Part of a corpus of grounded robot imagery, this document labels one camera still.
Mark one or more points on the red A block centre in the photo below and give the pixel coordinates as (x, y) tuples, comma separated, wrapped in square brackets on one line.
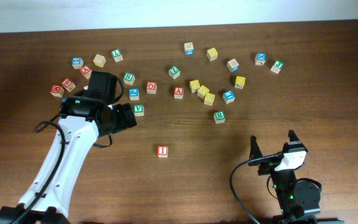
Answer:
[(178, 92)]

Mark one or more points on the green R block right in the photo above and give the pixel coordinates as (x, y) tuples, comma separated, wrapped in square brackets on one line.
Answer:
[(219, 117)]

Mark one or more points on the red M block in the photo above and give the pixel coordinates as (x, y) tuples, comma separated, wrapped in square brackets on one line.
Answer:
[(57, 90)]

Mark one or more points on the yellow block top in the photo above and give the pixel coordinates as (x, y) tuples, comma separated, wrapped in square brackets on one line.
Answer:
[(212, 54)]

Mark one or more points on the wooden block blue side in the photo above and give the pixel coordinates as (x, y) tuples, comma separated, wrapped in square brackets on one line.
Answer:
[(189, 48)]

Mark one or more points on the red A block left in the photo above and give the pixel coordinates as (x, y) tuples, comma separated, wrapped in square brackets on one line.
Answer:
[(86, 71)]

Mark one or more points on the green J block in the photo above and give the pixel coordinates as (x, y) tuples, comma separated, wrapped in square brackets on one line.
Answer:
[(277, 66)]

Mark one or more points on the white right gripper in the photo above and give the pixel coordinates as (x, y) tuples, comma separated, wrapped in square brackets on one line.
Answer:
[(255, 150)]

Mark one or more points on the green L block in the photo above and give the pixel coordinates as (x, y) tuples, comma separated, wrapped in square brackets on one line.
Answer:
[(117, 55)]

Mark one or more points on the green V block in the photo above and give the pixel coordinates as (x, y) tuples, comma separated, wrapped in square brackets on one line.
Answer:
[(138, 110)]

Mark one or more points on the red 9 block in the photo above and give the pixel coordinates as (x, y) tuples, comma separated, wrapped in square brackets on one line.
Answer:
[(68, 84)]

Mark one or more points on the wooden block orange letter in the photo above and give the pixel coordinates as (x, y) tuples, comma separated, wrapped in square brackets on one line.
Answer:
[(233, 65)]

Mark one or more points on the blue X block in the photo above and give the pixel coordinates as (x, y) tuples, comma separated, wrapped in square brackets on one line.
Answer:
[(260, 58)]

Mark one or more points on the green r block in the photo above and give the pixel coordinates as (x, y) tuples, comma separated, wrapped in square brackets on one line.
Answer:
[(129, 78), (219, 117)]

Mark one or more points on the yellow block cluster left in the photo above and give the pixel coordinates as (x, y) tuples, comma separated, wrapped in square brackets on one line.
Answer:
[(194, 85)]

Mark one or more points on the yellow block cluster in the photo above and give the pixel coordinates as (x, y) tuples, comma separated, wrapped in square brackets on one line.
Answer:
[(194, 85), (209, 99), (202, 91)]

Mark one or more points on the green R block left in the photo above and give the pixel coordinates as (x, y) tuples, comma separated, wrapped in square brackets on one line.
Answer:
[(129, 78)]

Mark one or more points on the red O block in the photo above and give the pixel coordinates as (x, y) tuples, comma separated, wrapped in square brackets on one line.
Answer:
[(151, 87)]

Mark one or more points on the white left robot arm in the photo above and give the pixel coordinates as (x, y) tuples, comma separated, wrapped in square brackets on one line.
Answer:
[(82, 119)]

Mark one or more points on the blue block centre left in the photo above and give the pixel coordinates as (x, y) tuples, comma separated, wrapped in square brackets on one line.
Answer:
[(134, 94)]

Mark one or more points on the yellow block cluster lower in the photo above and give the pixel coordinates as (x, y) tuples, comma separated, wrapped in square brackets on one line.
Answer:
[(209, 99)]

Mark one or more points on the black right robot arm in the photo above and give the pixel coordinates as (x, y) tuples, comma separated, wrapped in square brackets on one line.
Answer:
[(298, 198)]

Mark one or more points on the blue E block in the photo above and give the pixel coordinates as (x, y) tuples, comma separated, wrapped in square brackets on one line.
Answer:
[(228, 96)]

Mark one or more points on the red a block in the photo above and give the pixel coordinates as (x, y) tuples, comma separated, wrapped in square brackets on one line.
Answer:
[(178, 92), (86, 71)]

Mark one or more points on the red I letter block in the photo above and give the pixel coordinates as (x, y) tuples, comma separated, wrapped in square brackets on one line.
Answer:
[(162, 151)]

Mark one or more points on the plain wooden block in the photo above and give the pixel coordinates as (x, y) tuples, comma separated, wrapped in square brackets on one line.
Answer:
[(99, 60)]

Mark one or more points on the blue 5 block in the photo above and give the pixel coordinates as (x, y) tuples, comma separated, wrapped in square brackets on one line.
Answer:
[(77, 62)]

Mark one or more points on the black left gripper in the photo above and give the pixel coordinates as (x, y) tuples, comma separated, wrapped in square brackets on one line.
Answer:
[(125, 117)]

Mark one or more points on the green Z block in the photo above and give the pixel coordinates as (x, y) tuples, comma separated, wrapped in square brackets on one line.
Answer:
[(174, 72)]

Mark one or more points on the yellow block right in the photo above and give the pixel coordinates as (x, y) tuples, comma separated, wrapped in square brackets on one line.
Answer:
[(239, 82)]

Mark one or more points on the yellow block cluster middle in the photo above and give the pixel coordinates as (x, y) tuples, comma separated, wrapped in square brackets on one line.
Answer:
[(202, 91)]

